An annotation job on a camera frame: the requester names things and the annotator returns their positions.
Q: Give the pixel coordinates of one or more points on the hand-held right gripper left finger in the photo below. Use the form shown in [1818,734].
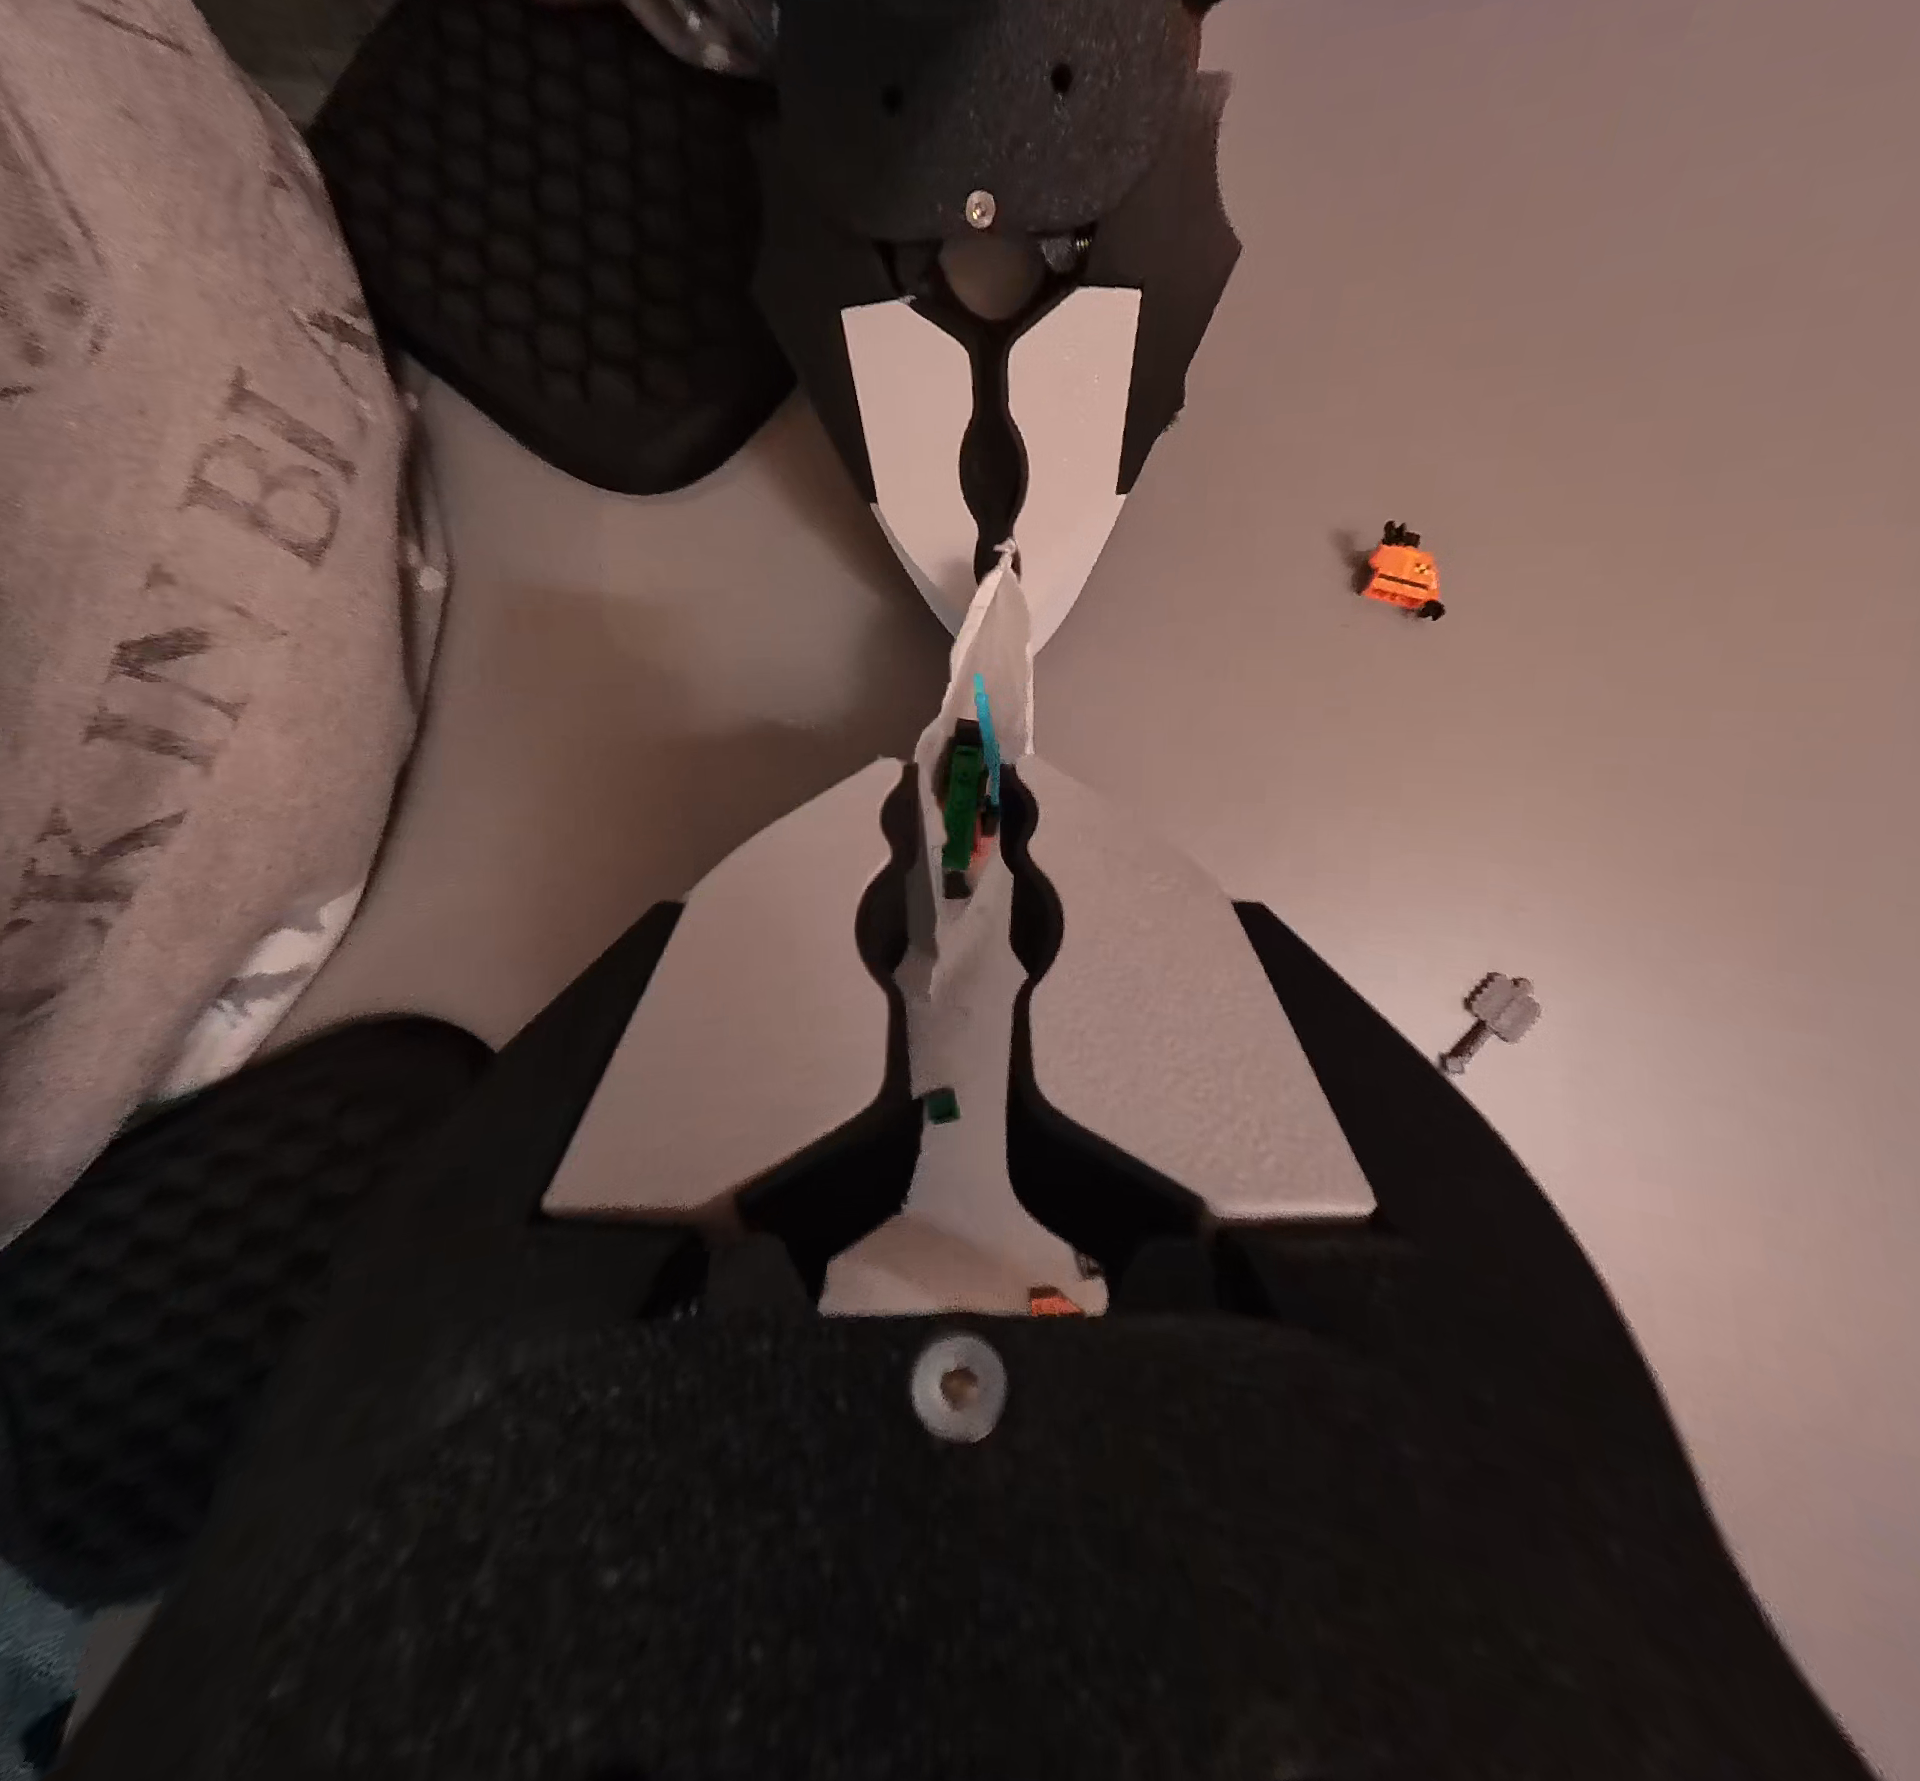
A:
[725,1061]

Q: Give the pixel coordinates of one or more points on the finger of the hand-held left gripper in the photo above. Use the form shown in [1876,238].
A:
[903,435]
[1076,435]

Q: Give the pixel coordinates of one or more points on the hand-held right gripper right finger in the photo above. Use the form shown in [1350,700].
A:
[1186,1061]

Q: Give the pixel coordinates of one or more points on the small printed paper bag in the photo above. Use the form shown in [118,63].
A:
[1000,643]

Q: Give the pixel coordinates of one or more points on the cyan toy pickaxe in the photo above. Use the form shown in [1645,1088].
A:
[987,726]

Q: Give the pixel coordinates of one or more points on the bright green long plate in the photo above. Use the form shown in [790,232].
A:
[959,818]

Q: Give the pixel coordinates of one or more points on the orange figure torso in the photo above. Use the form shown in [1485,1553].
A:
[1399,570]

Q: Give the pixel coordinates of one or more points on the grey toy axe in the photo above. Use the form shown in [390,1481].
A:
[1503,1015]

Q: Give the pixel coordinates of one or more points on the person's grey printed sweater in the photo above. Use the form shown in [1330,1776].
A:
[181,461]

